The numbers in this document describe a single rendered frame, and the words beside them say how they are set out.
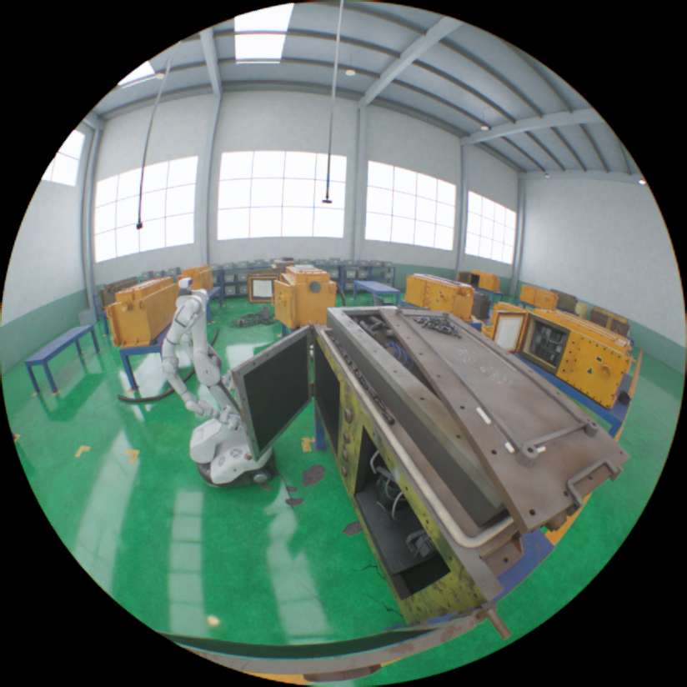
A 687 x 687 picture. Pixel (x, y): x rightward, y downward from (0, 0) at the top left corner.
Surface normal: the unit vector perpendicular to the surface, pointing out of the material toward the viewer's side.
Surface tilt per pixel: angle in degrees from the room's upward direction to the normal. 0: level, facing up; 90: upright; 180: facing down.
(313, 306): 90
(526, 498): 0
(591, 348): 90
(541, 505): 0
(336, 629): 0
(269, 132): 90
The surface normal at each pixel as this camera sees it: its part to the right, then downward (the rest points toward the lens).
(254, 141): 0.32, 0.37
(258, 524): 0.04, -0.92
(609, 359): -0.95, 0.08
